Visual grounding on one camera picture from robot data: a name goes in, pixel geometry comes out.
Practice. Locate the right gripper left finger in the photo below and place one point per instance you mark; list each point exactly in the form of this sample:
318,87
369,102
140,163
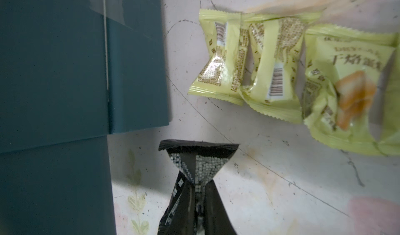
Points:
179,218

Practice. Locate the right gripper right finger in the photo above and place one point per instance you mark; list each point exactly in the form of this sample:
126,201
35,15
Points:
216,220

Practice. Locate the black cookie packet two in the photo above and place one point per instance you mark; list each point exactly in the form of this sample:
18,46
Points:
198,163

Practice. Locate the green cookie packet one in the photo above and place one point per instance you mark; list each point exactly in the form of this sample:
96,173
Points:
227,40

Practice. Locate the green cookie packet two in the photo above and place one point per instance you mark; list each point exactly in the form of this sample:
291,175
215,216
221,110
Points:
276,44

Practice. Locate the teal drawer cabinet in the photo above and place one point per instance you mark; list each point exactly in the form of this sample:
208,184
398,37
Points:
79,69

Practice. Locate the green cookie packet three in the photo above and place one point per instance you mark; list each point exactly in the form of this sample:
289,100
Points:
343,67

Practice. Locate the teal drawer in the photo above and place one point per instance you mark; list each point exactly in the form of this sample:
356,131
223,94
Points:
62,189

